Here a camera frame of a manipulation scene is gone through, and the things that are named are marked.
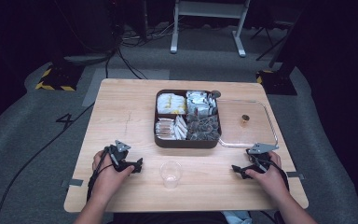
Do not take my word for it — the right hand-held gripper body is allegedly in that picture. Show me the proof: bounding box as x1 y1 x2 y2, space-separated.
244 142 280 175

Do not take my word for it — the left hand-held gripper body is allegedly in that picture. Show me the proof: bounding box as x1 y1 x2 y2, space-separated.
106 139 140 174

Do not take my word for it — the person's left hand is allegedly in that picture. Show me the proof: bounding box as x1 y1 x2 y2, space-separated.
91 150 135 200

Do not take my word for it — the person's right hand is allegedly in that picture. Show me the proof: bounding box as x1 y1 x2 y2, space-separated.
245 150 289 203

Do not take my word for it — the clear plastic lid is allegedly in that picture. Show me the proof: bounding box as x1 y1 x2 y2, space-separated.
216 99 280 148

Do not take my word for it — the clear plastic cup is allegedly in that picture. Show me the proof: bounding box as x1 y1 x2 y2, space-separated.
159 160 183 190

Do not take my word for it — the light blue cloth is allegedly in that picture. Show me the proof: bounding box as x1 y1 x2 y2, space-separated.
221 210 254 224

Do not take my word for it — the pile of white stick packets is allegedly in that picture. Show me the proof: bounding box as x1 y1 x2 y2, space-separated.
155 115 188 141

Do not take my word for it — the brown compartment box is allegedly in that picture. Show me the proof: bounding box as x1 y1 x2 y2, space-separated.
153 89 223 149

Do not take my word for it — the pile of dark grey packets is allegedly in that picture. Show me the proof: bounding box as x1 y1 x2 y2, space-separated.
186 114 221 142

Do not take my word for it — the person's dark clothing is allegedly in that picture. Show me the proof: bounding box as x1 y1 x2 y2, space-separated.
111 210 228 224

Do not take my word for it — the pile of white yellow packets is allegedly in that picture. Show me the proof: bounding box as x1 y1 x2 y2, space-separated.
156 92 187 115

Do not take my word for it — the pile of silver packets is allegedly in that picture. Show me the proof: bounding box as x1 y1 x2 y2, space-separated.
185 90 218 117

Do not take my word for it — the black yellow striped stand base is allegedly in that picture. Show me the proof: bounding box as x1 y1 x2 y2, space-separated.
255 69 298 96
34 63 86 92

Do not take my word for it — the black tripod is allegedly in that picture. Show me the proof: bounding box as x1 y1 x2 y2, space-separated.
249 18 295 62

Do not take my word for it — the right hand-held gripper cable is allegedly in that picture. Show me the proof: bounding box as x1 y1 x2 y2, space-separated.
268 160 291 191

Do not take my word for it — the hand-held gripper cable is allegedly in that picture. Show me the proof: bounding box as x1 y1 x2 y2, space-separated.
86 146 115 203
268 160 291 191

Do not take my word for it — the left hand-held gripper cable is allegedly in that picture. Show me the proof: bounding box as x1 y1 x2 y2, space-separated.
86 146 115 203

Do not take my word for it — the long black floor cable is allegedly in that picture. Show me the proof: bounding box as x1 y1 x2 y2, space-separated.
0 102 96 224

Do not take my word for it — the bundle of floor cables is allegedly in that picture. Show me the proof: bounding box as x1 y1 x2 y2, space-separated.
104 18 181 80

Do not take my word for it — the white desk frame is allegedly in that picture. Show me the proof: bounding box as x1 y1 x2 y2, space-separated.
170 0 252 58

